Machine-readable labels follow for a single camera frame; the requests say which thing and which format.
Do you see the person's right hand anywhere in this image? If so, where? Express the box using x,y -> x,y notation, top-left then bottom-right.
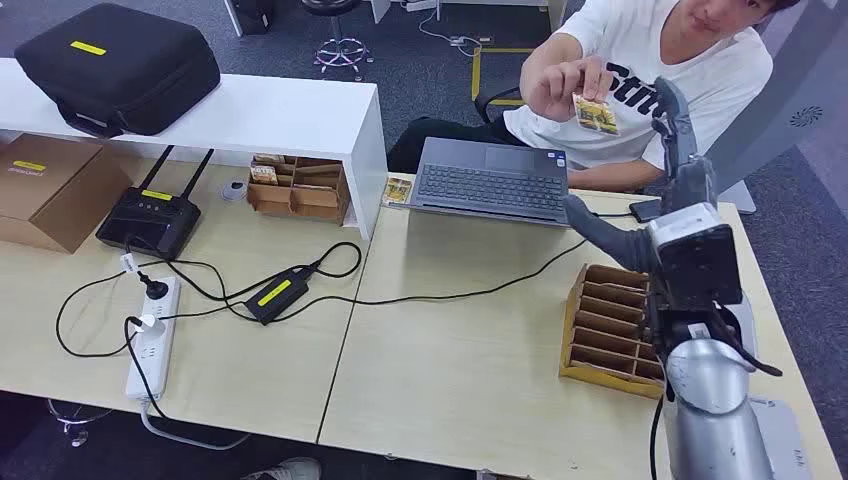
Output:
527,56 -> 614,124

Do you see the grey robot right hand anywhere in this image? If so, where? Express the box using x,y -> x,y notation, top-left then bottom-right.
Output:
563,76 -> 719,273

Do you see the yellow ID card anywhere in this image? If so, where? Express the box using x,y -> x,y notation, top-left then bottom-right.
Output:
571,92 -> 621,137

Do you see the person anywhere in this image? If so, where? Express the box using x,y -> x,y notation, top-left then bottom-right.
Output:
387,0 -> 803,193

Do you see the slotted cardboard card holder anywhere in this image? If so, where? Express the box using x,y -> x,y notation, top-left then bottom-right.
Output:
559,263 -> 667,401

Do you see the grey card reader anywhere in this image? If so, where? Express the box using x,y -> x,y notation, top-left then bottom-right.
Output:
749,396 -> 815,480

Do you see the small black square device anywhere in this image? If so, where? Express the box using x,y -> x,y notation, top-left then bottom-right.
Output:
627,198 -> 664,225

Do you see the white table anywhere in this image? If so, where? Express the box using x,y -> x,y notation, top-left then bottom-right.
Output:
370,0 -> 570,28

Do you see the black office chair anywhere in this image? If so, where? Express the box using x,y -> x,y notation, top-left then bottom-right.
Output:
474,86 -> 525,126

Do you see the yellow floor tape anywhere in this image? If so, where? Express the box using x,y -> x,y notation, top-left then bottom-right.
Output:
471,46 -> 537,107

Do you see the grey laptop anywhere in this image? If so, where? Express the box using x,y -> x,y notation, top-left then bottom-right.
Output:
404,137 -> 572,229

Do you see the white standing panel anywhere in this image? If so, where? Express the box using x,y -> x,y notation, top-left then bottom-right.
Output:
705,0 -> 848,215

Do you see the small cardboard organizer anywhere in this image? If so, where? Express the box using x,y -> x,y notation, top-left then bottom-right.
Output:
246,154 -> 352,227

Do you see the white desk shelf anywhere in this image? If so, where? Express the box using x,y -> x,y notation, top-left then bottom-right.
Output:
0,58 -> 390,241

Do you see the black cabinet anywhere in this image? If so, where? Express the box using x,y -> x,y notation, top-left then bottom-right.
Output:
225,0 -> 276,36

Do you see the black power adapter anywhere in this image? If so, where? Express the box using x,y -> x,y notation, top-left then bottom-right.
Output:
244,266 -> 313,326

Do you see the black controller with antennas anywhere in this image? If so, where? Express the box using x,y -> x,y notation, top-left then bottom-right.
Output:
95,145 -> 215,261

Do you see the black carrying case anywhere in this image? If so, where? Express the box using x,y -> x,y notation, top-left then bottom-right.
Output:
14,3 -> 222,139

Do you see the black mains plug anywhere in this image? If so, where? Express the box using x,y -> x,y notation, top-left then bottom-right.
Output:
137,271 -> 170,301

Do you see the grey shoe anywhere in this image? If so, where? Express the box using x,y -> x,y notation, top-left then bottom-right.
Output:
241,457 -> 323,480

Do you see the white mains plug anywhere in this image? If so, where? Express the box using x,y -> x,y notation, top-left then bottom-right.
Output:
129,314 -> 167,336

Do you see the white power strip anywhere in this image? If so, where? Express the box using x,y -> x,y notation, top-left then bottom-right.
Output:
125,276 -> 181,402

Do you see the brown cardboard box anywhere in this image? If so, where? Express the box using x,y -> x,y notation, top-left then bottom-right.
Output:
0,134 -> 132,255

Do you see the white floor cable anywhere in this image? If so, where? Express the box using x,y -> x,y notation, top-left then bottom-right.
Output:
417,6 -> 495,58

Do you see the black laptop charger cable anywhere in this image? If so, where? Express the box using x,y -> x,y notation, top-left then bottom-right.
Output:
271,238 -> 591,325

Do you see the black adapter mains cable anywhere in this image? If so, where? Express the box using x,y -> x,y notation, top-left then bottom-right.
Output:
135,241 -> 364,323

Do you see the white power strip cord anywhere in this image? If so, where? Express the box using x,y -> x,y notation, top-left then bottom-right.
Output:
137,397 -> 252,452

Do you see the black looped cable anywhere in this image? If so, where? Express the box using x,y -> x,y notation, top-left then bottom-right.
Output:
54,261 -> 167,359

